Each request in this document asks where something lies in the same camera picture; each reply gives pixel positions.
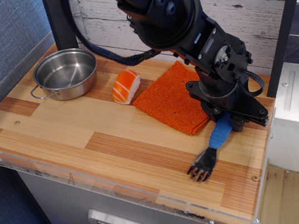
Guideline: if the blue handled metal fork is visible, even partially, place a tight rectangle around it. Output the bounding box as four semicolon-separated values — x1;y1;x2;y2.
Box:
187;112;233;182

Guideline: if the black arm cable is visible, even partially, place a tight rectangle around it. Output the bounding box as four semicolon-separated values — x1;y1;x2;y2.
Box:
61;0;164;76

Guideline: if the clear acrylic table edge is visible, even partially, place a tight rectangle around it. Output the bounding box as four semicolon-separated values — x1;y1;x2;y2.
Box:
0;117;270;224

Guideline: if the orange knitted cloth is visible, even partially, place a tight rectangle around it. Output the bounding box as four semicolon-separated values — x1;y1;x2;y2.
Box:
134;61;210;135

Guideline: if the black right frame post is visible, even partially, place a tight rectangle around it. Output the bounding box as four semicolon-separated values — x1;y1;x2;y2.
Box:
267;0;297;98

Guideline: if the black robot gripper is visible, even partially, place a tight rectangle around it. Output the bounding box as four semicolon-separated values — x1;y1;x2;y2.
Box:
185;35;269;133

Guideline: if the salmon sushi toy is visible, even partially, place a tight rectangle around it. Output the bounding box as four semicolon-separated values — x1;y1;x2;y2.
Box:
112;70;141;105

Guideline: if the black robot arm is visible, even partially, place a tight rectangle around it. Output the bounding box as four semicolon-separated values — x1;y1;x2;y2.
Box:
116;0;269;132

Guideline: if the stainless steel pot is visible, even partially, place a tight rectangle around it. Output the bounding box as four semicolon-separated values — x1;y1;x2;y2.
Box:
30;48;97;101

